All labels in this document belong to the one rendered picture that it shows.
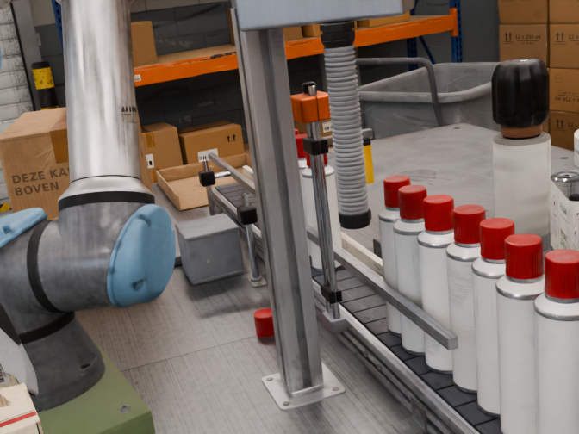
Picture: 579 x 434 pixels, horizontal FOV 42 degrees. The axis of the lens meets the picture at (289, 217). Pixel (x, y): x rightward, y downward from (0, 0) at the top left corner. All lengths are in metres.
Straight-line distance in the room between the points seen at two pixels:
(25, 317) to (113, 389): 0.14
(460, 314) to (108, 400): 0.44
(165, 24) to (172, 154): 1.14
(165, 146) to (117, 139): 3.87
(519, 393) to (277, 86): 0.41
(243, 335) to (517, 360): 0.52
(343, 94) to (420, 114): 2.52
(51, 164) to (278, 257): 0.64
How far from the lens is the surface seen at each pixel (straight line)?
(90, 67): 0.95
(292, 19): 0.77
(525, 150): 1.15
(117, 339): 1.21
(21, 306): 0.96
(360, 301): 1.08
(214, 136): 4.88
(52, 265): 0.91
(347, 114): 0.75
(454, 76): 4.03
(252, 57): 0.83
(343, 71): 0.75
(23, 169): 1.43
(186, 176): 2.09
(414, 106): 3.27
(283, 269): 0.89
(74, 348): 1.01
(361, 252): 1.17
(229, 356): 1.09
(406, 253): 0.88
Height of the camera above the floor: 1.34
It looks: 18 degrees down
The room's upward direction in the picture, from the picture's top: 7 degrees counter-clockwise
